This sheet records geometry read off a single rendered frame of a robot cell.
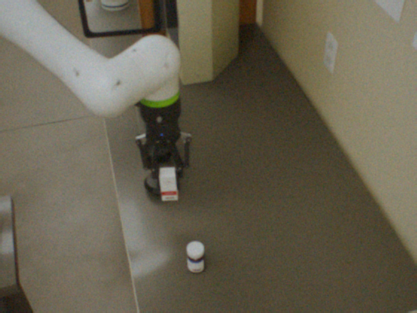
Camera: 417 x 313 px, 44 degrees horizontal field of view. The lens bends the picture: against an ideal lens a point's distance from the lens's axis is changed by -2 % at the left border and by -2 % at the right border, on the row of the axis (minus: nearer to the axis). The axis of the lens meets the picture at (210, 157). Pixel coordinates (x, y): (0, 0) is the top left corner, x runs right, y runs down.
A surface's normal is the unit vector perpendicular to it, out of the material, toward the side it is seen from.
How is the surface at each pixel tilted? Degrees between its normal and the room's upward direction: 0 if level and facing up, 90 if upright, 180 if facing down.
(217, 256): 0
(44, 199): 0
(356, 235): 0
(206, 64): 90
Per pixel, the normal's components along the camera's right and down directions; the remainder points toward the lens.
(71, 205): -0.01, -0.73
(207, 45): 0.25, 0.66
